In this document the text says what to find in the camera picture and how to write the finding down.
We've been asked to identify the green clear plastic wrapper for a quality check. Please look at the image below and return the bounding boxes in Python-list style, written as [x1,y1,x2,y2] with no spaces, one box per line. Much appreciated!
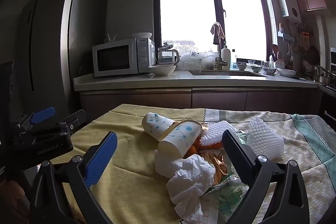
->
[204,172,249,221]

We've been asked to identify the white foam fruit net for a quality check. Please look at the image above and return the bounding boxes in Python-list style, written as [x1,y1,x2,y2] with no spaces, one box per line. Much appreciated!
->
[247,116,285,160]

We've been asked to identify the blue dotted paper cup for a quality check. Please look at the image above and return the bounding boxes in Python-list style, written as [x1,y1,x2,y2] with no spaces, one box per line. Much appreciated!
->
[158,120,202,159]
[141,113,176,141]

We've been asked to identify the copper foil snack wrapper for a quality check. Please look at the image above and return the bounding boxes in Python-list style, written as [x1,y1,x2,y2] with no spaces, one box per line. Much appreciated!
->
[201,152,228,185]

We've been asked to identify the white tissue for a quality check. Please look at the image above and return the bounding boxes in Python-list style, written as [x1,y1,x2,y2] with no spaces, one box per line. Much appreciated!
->
[154,150,215,222]

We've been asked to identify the orange peel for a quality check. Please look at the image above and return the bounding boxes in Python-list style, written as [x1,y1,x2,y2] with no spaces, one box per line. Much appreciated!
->
[184,143,223,159]

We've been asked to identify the kitchen faucet with cloth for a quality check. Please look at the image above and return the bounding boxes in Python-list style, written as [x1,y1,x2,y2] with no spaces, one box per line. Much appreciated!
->
[210,22,227,71]

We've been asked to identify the brown base cabinets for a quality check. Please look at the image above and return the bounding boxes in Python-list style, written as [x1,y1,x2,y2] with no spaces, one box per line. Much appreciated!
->
[79,88,321,121]

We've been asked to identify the grey refrigerator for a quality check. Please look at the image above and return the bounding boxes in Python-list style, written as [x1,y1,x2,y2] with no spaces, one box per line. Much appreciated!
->
[15,0,107,122]

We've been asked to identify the yellow patterned tablecloth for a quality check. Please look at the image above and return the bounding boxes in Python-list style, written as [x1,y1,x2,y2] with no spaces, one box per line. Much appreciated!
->
[54,104,335,223]

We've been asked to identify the white microwave oven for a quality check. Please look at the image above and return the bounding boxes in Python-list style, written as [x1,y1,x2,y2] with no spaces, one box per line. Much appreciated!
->
[92,38,155,77]

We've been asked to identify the white bowl on counter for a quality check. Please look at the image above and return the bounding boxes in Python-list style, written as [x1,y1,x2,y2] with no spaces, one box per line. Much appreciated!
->
[149,64,176,76]

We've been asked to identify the bowl on microwave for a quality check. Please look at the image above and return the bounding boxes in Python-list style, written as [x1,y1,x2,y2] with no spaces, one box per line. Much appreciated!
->
[131,32,152,39]

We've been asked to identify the glass kettle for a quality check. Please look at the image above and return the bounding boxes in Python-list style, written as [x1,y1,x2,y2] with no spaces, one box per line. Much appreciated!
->
[158,42,180,65]

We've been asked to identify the black oven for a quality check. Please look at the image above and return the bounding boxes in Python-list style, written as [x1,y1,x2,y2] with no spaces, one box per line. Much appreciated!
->
[318,85,336,130]

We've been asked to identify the white dish on counter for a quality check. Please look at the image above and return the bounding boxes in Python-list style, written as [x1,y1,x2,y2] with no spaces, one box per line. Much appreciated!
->
[277,68,296,78]

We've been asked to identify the white soap bottle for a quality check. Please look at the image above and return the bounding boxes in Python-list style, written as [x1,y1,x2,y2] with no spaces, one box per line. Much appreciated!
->
[221,43,231,70]

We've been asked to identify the white water heater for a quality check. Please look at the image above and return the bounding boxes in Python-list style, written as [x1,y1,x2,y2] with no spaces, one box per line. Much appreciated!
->
[278,0,302,24]

